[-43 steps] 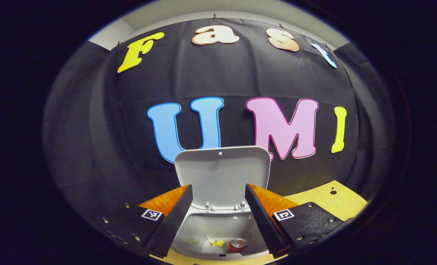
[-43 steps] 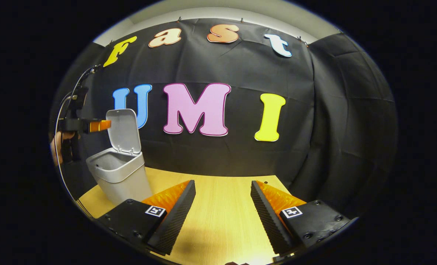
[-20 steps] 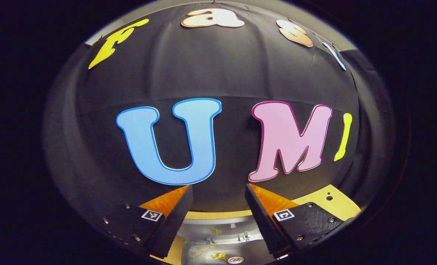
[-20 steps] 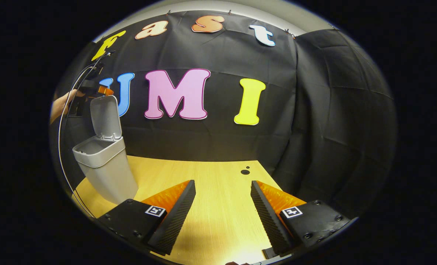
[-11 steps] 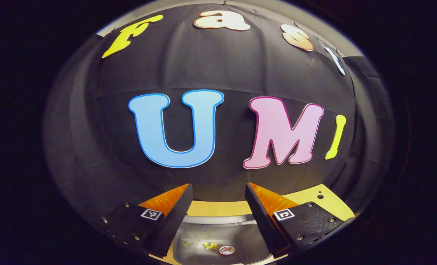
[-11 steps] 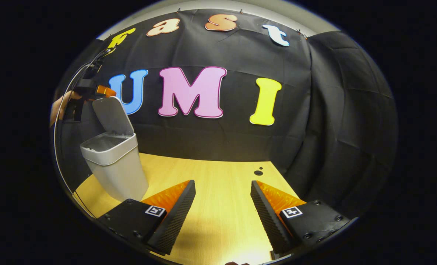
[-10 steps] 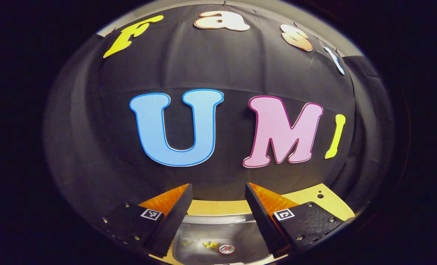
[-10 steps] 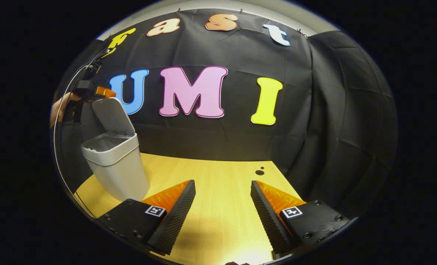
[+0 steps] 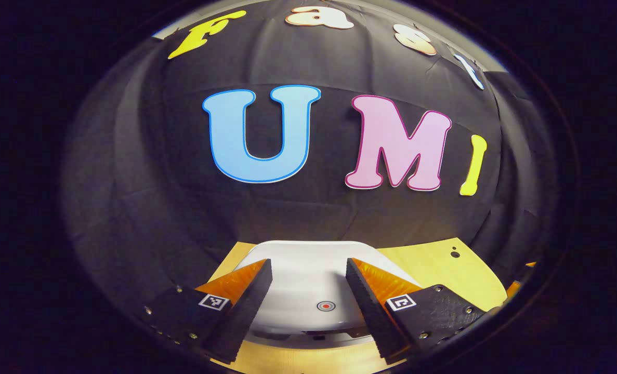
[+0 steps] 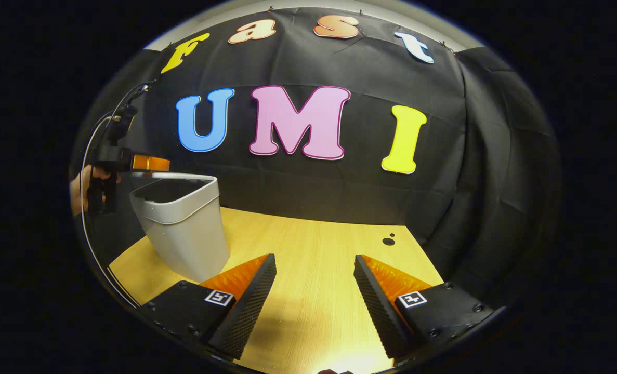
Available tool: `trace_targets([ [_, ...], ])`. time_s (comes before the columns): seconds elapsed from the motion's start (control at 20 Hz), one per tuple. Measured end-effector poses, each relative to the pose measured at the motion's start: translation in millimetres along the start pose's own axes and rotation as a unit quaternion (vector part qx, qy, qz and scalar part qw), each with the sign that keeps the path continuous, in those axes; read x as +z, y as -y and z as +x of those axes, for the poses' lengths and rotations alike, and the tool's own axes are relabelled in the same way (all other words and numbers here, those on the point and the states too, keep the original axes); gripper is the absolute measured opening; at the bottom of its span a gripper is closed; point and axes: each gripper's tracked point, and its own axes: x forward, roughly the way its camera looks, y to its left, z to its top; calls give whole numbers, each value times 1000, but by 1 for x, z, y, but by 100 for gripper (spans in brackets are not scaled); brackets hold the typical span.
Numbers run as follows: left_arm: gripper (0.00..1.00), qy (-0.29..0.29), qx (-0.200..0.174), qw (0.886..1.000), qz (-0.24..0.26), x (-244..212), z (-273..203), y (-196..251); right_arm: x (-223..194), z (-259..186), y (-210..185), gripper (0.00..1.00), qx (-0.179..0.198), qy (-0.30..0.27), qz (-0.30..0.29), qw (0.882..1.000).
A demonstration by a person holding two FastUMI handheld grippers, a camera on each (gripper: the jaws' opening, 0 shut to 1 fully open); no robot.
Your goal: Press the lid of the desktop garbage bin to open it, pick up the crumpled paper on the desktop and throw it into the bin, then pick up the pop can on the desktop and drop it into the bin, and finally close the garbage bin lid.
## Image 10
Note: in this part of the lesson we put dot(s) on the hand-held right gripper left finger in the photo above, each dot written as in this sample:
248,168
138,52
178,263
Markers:
251,306

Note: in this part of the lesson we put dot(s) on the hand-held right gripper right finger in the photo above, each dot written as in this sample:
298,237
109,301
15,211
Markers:
378,311

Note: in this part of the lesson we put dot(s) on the wooden desktop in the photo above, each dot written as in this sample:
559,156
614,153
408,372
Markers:
313,259

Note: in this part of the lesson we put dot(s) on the white desktop garbage bin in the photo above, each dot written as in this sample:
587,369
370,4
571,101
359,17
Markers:
183,234

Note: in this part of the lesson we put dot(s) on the black backdrop cloth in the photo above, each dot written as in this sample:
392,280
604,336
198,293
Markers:
469,182

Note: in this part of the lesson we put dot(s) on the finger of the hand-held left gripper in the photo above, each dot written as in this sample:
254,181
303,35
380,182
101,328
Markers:
151,162

